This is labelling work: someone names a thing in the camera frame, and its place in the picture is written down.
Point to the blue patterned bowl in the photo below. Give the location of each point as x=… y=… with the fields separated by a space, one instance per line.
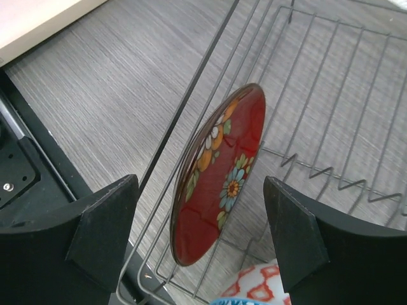
x=257 y=284

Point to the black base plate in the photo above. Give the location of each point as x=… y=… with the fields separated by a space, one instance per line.
x=37 y=177

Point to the beige wooden board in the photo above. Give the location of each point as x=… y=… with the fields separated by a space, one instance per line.
x=24 y=24

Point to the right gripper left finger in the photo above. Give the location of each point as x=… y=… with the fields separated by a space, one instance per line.
x=72 y=255

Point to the black wire dish rack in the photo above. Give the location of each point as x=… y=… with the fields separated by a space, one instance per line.
x=334 y=76

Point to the dark red plate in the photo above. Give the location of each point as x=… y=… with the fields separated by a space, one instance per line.
x=214 y=171

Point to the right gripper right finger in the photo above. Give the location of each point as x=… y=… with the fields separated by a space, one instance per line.
x=328 y=257

